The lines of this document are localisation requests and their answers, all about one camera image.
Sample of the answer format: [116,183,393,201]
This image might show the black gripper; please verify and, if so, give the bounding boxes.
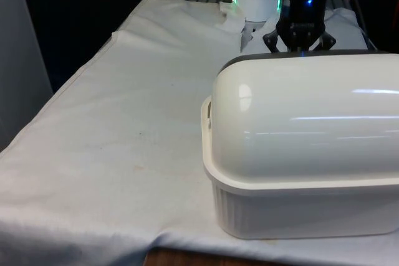
[262,0,337,54]

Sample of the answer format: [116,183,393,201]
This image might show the cream box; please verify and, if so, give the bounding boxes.
[201,96,399,240]

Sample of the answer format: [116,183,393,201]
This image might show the rounded box lid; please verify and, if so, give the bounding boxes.
[203,50,399,186]

